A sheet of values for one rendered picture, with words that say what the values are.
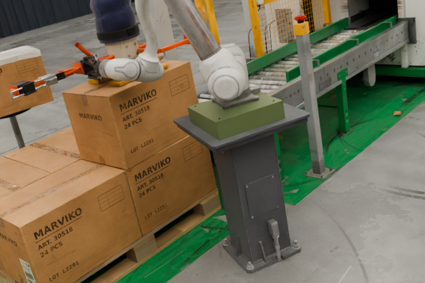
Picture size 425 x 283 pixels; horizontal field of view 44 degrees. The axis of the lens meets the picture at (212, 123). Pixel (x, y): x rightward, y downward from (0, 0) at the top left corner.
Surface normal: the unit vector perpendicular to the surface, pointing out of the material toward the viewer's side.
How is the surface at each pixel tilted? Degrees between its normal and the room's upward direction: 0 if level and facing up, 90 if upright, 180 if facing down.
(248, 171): 90
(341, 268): 0
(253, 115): 90
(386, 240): 0
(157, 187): 90
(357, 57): 90
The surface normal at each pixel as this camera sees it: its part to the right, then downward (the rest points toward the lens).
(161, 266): -0.18, -0.93
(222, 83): 0.00, 0.45
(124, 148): 0.75, 0.09
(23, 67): 0.53, 0.20
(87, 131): -0.64, 0.37
